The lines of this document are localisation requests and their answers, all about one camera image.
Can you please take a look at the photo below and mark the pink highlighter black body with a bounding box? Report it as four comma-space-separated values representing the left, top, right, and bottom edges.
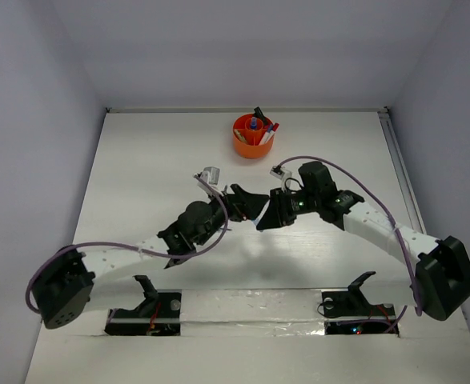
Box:
253, 106, 265, 122

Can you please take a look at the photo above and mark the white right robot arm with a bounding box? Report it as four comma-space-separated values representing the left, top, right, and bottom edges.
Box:
256, 158, 470, 321

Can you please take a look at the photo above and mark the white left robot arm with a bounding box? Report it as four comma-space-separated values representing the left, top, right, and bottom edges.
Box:
26, 184, 269, 330

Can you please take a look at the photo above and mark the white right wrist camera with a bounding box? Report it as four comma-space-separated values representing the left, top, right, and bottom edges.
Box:
270, 165, 292, 190

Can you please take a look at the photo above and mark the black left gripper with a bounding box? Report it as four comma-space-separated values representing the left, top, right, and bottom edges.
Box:
195, 185, 268, 246

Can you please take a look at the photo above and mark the orange round organizer container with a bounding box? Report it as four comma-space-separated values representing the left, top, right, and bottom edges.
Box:
231, 114, 275, 159

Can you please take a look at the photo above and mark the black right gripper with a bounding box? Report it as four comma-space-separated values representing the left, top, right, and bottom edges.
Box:
255, 186, 319, 230

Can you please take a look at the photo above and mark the black-capped white marker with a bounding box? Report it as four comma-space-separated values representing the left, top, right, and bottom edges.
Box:
259, 123, 279, 146

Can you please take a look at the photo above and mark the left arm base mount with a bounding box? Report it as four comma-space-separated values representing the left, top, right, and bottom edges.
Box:
104, 275, 182, 336

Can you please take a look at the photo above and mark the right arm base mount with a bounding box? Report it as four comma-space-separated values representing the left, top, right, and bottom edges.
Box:
316, 271, 399, 336

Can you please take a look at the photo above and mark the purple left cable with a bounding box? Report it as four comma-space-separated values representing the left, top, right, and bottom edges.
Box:
25, 175, 231, 314

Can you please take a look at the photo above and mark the light green marker pen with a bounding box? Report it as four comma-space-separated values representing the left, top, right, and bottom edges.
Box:
234, 130, 248, 145

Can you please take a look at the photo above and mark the blue translucent utility knife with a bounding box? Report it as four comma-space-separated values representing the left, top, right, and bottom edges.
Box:
252, 201, 270, 226

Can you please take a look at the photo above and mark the blue-capped white marker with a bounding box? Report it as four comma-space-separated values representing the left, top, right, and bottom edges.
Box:
259, 124, 273, 146

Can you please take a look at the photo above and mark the red-capped white marker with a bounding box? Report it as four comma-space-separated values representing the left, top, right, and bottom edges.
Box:
267, 123, 279, 141

